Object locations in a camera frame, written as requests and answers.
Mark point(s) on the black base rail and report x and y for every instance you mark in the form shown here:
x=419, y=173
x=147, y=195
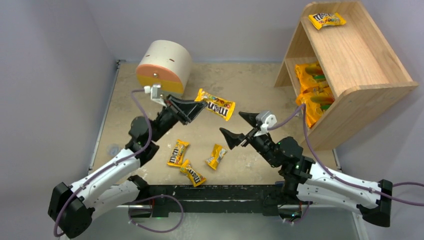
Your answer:
x=265, y=199

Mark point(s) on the yellow M&M pack front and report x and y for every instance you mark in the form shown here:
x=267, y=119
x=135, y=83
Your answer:
x=195, y=177

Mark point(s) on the yellow m&m pack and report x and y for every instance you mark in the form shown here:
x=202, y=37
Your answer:
x=176, y=158
x=195, y=177

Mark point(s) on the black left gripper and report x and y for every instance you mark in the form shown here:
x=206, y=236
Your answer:
x=174, y=109

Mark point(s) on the yellow candy pack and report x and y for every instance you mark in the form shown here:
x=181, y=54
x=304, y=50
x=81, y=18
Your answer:
x=320, y=20
x=216, y=156

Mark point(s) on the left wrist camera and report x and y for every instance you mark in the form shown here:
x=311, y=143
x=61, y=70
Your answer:
x=155, y=93

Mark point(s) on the yellow candy pack horizontal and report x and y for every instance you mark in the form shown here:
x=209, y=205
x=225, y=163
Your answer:
x=218, y=105

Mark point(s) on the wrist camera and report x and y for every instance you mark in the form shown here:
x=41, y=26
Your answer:
x=155, y=93
x=265, y=120

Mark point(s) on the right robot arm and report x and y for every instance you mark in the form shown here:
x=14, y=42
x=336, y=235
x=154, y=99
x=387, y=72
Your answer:
x=308, y=181

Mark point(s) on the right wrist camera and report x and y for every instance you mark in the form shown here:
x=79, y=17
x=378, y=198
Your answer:
x=265, y=120

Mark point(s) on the large orange candy bag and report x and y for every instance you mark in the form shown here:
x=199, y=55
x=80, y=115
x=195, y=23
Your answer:
x=311, y=77
x=316, y=104

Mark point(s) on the wooden shelf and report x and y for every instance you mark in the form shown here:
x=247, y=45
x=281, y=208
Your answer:
x=363, y=71

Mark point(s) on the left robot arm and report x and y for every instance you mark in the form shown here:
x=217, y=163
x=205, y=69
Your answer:
x=73, y=207

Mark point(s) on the round pastel drawer cabinet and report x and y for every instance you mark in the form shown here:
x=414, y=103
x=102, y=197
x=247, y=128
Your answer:
x=166, y=63

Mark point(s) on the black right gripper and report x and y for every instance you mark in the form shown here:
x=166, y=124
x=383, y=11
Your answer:
x=250, y=133

